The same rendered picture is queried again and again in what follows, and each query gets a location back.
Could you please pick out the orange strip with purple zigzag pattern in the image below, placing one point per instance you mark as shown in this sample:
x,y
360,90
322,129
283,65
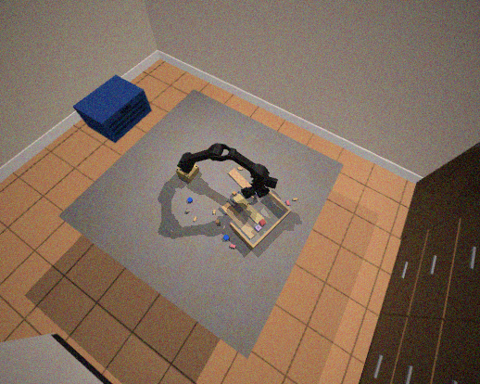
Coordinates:
x,y
239,178

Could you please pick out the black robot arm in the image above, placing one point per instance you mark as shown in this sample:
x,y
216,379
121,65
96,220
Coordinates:
x,y
258,171

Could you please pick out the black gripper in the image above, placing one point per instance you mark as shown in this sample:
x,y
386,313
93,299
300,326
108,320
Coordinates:
x,y
249,191

